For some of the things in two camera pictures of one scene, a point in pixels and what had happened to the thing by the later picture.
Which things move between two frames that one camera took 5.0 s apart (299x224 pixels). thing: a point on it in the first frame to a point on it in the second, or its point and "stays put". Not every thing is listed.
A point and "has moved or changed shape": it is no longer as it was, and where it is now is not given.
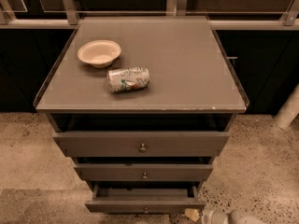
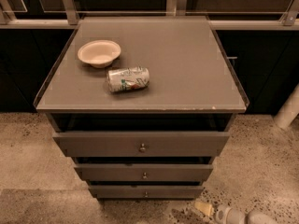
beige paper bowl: [101, 53] stays put
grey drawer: [144, 201] has moved or changed shape
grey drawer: [142, 144] stays put
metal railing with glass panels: [226, 7] stays put
